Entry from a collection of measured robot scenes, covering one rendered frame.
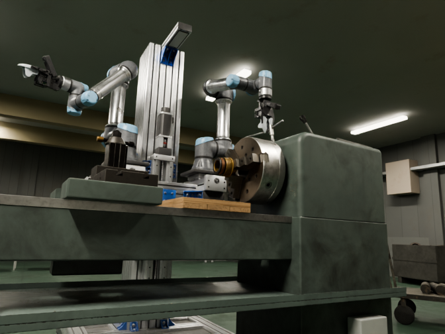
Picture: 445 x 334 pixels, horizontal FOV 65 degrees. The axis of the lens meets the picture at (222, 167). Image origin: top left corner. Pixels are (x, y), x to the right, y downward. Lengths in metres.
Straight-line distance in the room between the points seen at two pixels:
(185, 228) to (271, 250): 0.41
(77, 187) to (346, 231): 1.19
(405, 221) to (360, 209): 7.28
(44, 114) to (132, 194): 6.14
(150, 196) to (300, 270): 0.72
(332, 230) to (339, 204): 0.13
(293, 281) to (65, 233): 0.93
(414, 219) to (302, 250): 7.52
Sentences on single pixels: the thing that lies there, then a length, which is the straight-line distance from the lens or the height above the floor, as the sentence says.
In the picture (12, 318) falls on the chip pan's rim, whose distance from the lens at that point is 1.07.
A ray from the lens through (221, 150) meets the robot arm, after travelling 2.27.
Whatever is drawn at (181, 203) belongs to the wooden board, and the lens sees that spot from 1.31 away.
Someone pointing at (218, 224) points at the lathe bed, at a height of 0.81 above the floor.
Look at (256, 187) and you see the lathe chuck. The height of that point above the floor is 0.98.
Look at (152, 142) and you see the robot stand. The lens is 2.30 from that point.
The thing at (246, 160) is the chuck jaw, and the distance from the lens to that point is 1.57.
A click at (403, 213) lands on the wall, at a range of 9.15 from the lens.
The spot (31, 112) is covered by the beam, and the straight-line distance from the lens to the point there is 7.25.
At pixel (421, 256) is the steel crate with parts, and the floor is 0.53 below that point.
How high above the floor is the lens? 0.77
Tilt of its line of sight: 11 degrees up
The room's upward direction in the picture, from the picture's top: 2 degrees clockwise
